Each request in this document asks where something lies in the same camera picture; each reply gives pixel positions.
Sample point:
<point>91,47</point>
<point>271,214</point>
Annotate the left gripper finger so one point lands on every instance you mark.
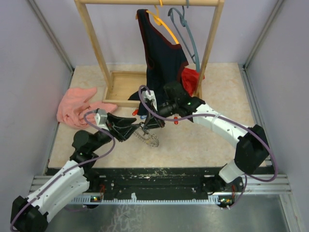
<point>119,122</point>
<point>127,131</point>

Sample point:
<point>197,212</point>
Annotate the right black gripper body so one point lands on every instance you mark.
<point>160,123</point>

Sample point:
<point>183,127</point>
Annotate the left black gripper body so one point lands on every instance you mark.
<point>114,131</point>

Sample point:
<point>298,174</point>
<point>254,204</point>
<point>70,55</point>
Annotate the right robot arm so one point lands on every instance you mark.
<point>250,143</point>

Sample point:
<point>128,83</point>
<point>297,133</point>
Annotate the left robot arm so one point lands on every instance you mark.
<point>34,212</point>

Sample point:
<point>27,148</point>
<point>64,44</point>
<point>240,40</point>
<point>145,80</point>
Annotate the red key tag left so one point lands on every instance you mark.
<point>135,112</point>

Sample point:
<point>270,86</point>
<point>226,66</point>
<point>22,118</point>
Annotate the red key tag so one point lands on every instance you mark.
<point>135,112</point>
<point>176,120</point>

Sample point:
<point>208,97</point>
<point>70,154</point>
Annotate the red key tag right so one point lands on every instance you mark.
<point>176,120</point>

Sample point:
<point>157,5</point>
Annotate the wooden clothes rack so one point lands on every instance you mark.
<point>120,84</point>

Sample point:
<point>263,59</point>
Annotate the pink cloth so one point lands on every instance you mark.
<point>76,103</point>

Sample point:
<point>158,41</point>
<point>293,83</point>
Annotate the red cloth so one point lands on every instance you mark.
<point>190,79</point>

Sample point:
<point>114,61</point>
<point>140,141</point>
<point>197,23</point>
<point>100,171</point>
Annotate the dark navy vest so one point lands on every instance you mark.
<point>165,61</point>

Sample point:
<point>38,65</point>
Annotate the yellow hanger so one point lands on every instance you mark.
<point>160,22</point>

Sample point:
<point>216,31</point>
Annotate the grey-blue hanger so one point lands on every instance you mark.
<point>183,22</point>

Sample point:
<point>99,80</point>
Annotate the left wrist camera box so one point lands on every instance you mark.
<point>100,117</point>

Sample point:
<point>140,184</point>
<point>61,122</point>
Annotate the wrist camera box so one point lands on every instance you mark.
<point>149,96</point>
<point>100,117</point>

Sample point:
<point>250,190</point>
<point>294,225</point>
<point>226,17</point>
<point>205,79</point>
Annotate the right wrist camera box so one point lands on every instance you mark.
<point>149,96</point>

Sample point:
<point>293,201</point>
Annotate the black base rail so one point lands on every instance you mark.
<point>193,183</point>

